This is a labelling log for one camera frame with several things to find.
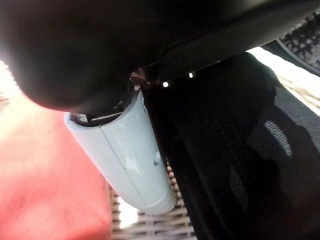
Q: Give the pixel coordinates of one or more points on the red folded cloth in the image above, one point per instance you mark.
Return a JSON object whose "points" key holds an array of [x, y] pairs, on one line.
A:
{"points": [[45, 175]]}

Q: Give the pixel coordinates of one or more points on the cream wicker basket tray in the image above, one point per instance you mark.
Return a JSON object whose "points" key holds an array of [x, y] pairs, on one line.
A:
{"points": [[150, 227]]}

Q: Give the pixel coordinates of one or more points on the black mesh cloth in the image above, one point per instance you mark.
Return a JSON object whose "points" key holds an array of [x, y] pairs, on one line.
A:
{"points": [[225, 150]]}

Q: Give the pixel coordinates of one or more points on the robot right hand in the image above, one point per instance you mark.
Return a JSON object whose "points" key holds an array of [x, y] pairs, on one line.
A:
{"points": [[87, 50]]}

